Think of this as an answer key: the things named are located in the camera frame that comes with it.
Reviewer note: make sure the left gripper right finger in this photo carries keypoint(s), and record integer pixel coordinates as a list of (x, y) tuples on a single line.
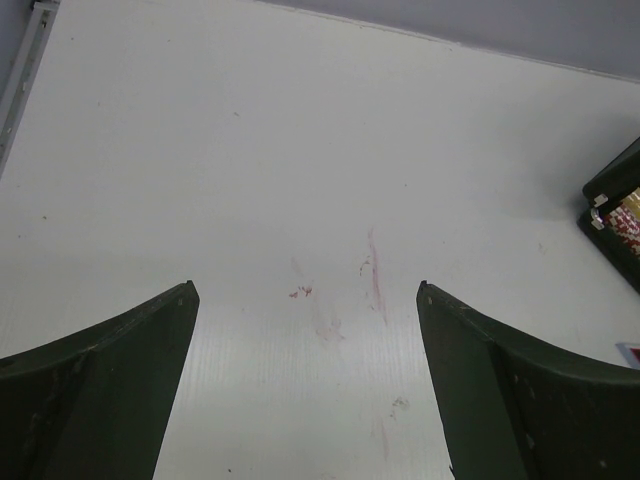
[(515, 407)]

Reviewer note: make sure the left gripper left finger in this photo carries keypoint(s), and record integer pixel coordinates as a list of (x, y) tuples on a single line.
[(96, 404)]

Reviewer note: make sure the red triangular dealer card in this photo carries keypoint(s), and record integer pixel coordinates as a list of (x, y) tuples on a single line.
[(631, 354)]

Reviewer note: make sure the black poker case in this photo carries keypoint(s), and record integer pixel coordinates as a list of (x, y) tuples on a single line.
[(605, 192)]

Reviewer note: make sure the red white chip row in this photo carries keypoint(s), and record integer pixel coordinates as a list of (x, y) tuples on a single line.
[(625, 225)]

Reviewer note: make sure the gold chip row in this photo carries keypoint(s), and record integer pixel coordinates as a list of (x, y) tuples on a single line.
[(632, 202)]

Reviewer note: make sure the aluminium table edge rail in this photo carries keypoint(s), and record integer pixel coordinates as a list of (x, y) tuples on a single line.
[(25, 31)]

